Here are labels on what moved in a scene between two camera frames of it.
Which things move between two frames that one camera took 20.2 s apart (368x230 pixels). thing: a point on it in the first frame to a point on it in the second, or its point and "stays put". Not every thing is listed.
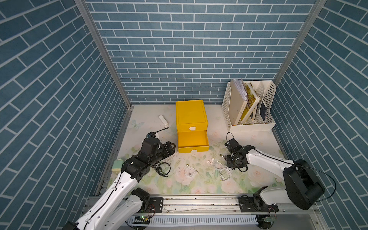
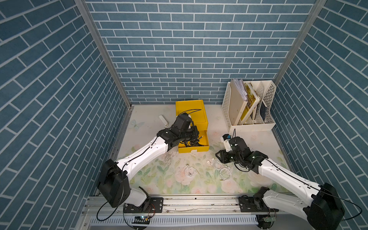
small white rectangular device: [164, 121] stays put
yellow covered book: [253, 99] stays put
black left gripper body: [162, 152] to [189, 134]
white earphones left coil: [189, 171] stays put
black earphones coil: [159, 171] to [195, 143]
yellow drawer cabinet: [192, 125] stays put
